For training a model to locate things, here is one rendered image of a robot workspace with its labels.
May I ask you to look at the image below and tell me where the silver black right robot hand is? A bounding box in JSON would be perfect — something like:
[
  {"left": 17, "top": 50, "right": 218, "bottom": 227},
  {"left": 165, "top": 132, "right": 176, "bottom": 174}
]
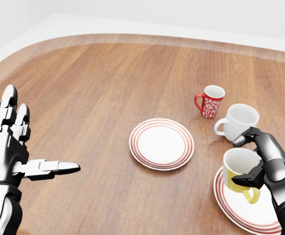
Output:
[{"left": 231, "top": 126, "right": 285, "bottom": 206}]

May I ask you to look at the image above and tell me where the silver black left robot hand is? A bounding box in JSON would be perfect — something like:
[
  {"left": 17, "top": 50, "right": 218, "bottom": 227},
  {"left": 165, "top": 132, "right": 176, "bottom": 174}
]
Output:
[{"left": 0, "top": 84, "right": 81, "bottom": 186}]

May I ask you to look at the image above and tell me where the yellow and white mug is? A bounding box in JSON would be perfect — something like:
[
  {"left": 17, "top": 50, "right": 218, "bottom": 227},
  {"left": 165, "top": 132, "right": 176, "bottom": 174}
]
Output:
[{"left": 222, "top": 148, "right": 262, "bottom": 205}]

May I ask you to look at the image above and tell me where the plain white mug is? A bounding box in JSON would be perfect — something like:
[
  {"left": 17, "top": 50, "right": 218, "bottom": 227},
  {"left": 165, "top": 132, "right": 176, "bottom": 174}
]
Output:
[{"left": 214, "top": 103, "right": 260, "bottom": 142}]

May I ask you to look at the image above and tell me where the white plate with red rings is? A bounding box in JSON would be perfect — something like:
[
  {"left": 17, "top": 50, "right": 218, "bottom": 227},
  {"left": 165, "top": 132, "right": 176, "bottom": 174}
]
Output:
[
  {"left": 129, "top": 118, "right": 195, "bottom": 171},
  {"left": 213, "top": 166, "right": 283, "bottom": 235}
]

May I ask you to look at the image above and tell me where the red white patterned mug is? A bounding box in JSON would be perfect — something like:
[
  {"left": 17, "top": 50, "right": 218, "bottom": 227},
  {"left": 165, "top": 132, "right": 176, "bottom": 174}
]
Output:
[{"left": 194, "top": 85, "right": 226, "bottom": 119}]

